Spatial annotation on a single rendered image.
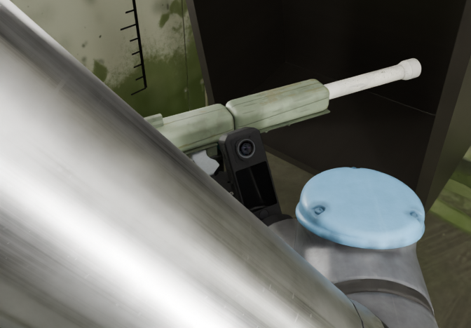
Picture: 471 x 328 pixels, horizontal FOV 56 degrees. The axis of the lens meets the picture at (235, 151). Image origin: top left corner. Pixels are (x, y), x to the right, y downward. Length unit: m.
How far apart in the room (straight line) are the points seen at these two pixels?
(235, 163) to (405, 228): 0.24
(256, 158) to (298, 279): 0.33
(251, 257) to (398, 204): 0.19
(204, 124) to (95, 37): 0.99
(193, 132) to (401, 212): 0.33
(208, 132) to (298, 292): 0.44
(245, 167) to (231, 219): 0.34
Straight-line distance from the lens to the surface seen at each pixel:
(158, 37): 1.70
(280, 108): 0.63
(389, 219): 0.32
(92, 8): 1.51
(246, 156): 0.50
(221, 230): 0.15
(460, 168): 1.84
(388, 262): 0.31
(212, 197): 0.16
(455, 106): 0.79
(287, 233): 0.47
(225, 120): 0.60
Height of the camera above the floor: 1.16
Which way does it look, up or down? 37 degrees down
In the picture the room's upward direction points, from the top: straight up
